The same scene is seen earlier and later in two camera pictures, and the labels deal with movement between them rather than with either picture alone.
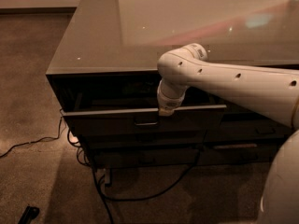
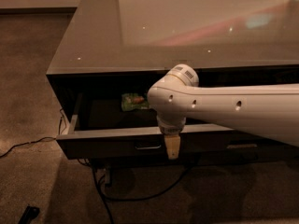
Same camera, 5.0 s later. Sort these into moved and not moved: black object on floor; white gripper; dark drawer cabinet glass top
Moved: white gripper
Not moved: dark drawer cabinet glass top; black object on floor
